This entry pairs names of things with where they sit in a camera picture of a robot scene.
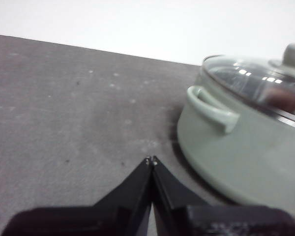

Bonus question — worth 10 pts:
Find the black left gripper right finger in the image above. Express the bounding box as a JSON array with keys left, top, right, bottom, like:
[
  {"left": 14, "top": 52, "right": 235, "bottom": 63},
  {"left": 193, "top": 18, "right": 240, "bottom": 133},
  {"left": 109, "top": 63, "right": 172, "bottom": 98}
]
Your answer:
[{"left": 151, "top": 154, "right": 295, "bottom": 236}]

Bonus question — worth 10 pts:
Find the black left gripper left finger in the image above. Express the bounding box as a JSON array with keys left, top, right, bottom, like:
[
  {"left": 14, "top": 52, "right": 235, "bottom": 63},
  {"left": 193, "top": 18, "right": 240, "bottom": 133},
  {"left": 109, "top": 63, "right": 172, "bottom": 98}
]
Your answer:
[{"left": 1, "top": 155, "right": 153, "bottom": 236}]

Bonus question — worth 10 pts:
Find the brown egg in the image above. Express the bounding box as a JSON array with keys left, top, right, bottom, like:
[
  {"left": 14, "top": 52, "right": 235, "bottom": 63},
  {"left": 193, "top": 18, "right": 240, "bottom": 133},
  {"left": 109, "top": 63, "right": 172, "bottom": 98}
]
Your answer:
[{"left": 265, "top": 88, "right": 295, "bottom": 112}]

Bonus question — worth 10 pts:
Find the glass lid with green knob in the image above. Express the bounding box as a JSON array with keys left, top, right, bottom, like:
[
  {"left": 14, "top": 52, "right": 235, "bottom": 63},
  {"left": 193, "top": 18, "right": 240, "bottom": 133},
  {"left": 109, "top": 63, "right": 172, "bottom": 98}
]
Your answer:
[{"left": 202, "top": 43, "right": 295, "bottom": 128}]

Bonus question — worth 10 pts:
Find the pale green electric steamer pot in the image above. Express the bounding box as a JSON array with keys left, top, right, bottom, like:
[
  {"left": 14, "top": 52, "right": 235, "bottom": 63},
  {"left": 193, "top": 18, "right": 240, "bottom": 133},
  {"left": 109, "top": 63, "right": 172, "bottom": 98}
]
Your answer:
[{"left": 176, "top": 55, "right": 295, "bottom": 217}]

